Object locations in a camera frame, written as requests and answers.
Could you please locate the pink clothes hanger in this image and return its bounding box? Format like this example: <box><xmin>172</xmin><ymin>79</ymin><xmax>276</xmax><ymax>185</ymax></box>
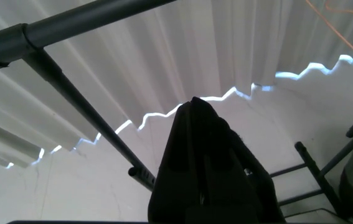
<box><xmin>305</xmin><ymin>0</ymin><xmax>353</xmax><ymax>71</ymax></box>
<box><xmin>324</xmin><ymin>0</ymin><xmax>353</xmax><ymax>15</ymax></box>

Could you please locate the black garment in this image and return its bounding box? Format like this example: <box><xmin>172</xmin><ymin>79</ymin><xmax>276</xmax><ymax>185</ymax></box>
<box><xmin>190</xmin><ymin>96</ymin><xmax>286</xmax><ymax>223</ymax></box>

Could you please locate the black clothes rack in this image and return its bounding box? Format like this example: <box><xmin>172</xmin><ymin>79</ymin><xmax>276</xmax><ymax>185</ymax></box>
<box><xmin>0</xmin><ymin>0</ymin><xmax>353</xmax><ymax>223</ymax></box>

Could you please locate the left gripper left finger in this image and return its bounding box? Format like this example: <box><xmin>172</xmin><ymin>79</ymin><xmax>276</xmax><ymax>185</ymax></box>
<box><xmin>147</xmin><ymin>100</ymin><xmax>205</xmax><ymax>223</ymax></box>

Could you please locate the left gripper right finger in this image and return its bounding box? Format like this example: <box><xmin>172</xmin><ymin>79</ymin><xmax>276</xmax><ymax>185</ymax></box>
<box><xmin>193</xmin><ymin>104</ymin><xmax>264</xmax><ymax>223</ymax></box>

